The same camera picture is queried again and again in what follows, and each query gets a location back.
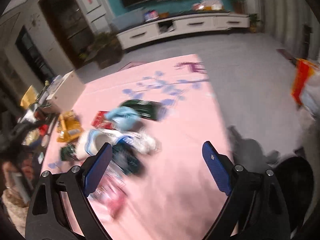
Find grey curtain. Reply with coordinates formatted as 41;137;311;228
260;0;319;61

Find light blue cloth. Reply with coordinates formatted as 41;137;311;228
104;106;140;131

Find black trash bin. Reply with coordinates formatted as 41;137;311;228
274;157;314;218

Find red cigarette box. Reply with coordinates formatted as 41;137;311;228
91;111;115;129

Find pink plastic wrapper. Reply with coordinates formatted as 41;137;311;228
88;162;127;221

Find yellow snack bag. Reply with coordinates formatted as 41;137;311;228
57;110;84;143

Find pink patterned tablecloth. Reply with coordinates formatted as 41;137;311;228
39;54;235;240

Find potted plant by cabinet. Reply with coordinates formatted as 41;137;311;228
81;32;123;69

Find white storage box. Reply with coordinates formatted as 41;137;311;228
47;71;85;113

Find green wrapper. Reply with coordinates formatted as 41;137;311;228
112;143;144;176

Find white blue paper cup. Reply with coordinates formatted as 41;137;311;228
75;129;123;160

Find dark green snack bag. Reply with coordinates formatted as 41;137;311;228
120;99;167;121

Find white plastic bag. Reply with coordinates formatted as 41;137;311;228
300;74;320;118

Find white TV cabinet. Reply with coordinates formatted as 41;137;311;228
117;12;249;50

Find potted plant on floor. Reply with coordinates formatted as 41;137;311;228
249;13;263;33

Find red orange carton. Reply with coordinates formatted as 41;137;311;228
291;59;319;106

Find white tissue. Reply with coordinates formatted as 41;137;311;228
129;132;159;155

